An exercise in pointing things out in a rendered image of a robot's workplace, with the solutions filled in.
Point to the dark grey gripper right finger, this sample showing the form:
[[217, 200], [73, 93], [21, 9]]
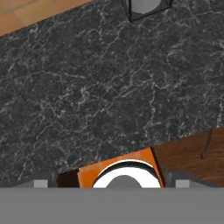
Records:
[[182, 183]]

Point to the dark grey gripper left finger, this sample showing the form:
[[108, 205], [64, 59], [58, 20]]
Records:
[[40, 183]]

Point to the open drawer with orange inside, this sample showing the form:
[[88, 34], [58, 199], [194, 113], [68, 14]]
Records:
[[87, 175]]

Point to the white ladle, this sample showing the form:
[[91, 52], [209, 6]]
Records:
[[128, 171]]

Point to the brown wooden cupboard front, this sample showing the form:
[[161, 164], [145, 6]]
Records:
[[186, 157]]

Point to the grey round object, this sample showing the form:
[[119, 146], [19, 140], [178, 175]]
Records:
[[144, 5]]

